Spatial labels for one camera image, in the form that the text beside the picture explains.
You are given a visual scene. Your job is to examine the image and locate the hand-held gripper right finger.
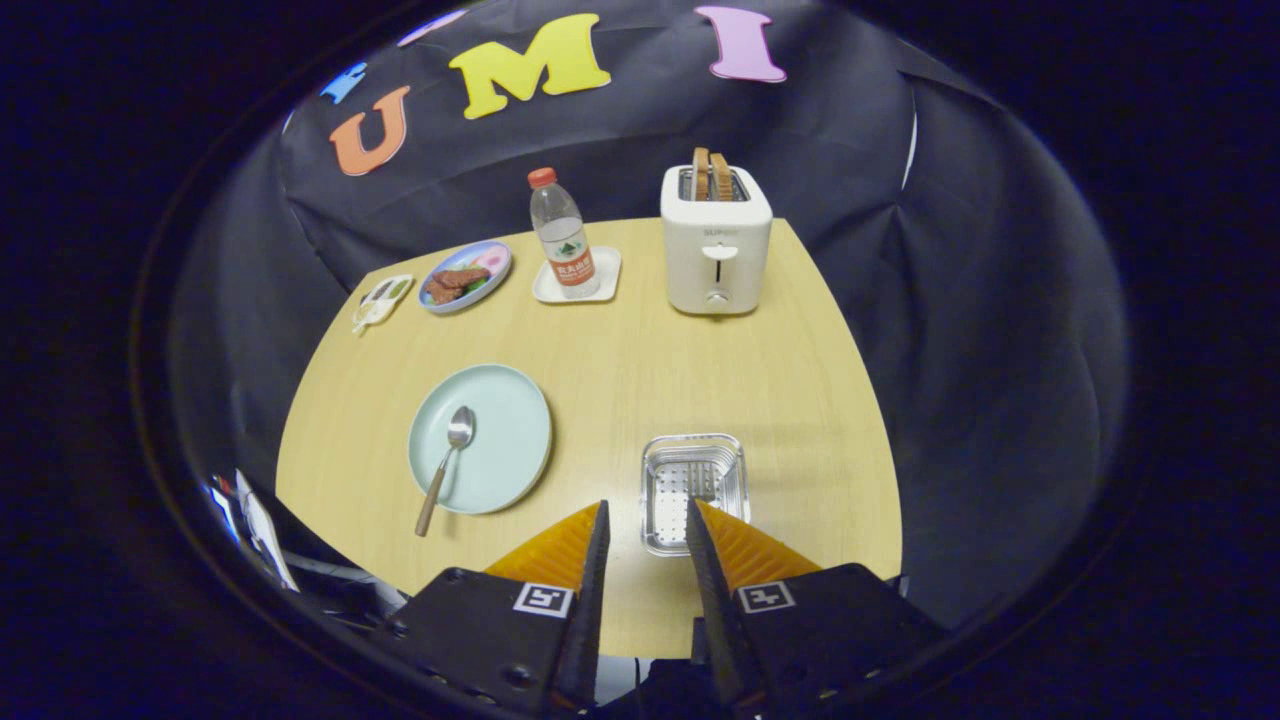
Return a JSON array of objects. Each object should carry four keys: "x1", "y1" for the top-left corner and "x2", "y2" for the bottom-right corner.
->
[{"x1": 685, "y1": 497, "x2": 948, "y2": 717}]

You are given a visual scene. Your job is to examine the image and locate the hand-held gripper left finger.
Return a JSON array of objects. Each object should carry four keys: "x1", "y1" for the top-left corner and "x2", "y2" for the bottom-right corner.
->
[{"x1": 372, "y1": 499, "x2": 612, "y2": 717}]

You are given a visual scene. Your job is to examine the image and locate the clear container with strainer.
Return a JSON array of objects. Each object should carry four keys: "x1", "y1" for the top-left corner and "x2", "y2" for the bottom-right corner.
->
[{"x1": 639, "y1": 433, "x2": 751, "y2": 558}]

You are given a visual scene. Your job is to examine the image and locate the light green plate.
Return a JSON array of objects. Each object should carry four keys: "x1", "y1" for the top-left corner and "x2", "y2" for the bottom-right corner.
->
[{"x1": 407, "y1": 363, "x2": 553, "y2": 517}]

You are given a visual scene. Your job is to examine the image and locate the white square coaster tray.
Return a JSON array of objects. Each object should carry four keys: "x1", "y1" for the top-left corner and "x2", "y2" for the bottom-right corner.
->
[{"x1": 531, "y1": 246, "x2": 623, "y2": 305}]

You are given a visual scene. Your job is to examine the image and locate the blue plate with food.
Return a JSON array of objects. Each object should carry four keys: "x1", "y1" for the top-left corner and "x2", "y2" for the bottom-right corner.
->
[{"x1": 418, "y1": 240, "x2": 513, "y2": 316}]

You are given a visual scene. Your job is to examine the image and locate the brown meat pieces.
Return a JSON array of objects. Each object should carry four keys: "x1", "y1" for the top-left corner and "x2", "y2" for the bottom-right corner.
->
[{"x1": 425, "y1": 266, "x2": 492, "y2": 306}]

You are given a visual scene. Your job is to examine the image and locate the clear water bottle red cap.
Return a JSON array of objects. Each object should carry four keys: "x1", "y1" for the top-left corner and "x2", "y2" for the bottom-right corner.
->
[{"x1": 528, "y1": 167, "x2": 602, "y2": 300}]

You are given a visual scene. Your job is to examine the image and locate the white divided sauce dish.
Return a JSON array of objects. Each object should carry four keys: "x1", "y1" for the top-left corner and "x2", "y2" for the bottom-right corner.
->
[{"x1": 351, "y1": 274, "x2": 415, "y2": 336}]

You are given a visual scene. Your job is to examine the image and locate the white toaster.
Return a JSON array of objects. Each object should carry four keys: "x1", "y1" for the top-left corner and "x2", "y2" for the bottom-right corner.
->
[{"x1": 660, "y1": 165, "x2": 774, "y2": 317}]

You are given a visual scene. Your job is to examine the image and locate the wooden handled spoon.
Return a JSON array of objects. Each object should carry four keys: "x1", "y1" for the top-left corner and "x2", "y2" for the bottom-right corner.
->
[{"x1": 415, "y1": 405, "x2": 476, "y2": 539}]

